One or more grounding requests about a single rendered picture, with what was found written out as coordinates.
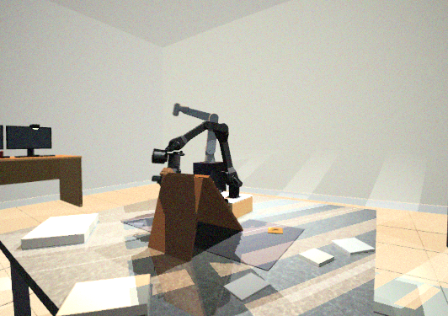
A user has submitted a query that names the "orange tile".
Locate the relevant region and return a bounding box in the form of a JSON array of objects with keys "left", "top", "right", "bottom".
[{"left": 268, "top": 228, "right": 283, "bottom": 234}]

